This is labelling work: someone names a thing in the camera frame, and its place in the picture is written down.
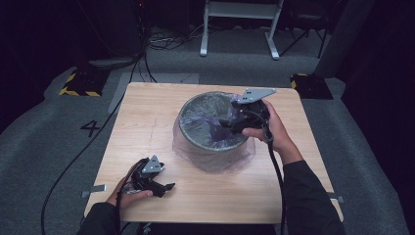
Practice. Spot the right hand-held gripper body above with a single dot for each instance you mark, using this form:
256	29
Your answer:
253	114

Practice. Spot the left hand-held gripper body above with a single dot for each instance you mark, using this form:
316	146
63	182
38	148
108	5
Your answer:
151	168

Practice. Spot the purple plastic trash bag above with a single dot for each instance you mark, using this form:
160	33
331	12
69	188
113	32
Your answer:
248	153

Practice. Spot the green plastic trash bin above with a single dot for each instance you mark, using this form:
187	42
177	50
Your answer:
212	156

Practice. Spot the person's right hand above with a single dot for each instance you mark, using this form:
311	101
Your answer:
277	137

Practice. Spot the person's left hand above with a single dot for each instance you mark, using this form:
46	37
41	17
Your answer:
122	197

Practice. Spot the black chair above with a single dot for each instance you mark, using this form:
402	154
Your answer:
303	19

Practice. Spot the grey column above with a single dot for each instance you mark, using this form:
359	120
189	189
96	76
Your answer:
342	39

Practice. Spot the black equipment stand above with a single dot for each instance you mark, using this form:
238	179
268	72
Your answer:
114	32

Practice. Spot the grey metal table bracket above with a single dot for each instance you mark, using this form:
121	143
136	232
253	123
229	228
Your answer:
96	188
337	197

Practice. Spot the black yellow striped base plate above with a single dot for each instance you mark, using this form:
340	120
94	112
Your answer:
84	83
311	86

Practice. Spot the white metal desk frame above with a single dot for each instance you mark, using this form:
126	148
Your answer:
239	9

